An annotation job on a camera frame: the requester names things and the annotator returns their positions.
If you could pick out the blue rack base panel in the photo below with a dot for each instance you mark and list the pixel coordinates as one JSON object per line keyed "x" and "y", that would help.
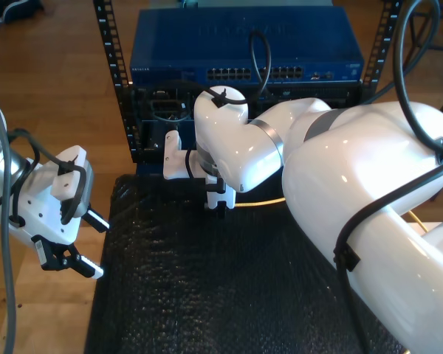
{"x": 147, "y": 169}

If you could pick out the black textured mat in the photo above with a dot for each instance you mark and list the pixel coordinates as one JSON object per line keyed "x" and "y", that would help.
{"x": 206, "y": 287}

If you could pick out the black rack server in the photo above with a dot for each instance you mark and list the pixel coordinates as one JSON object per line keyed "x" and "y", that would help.
{"x": 144, "y": 103}

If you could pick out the dark sneaker white sole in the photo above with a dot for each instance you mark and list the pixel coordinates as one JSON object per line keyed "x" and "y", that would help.
{"x": 20, "y": 9}

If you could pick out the dark metal stool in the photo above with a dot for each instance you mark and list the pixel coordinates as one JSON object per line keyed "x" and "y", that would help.
{"x": 426, "y": 47}

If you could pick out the black perforated rack post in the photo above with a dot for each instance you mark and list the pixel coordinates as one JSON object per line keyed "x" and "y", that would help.
{"x": 110, "y": 48}
{"x": 382, "y": 40}

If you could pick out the blue network switch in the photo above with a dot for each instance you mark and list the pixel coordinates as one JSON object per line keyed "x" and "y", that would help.
{"x": 170, "y": 37}

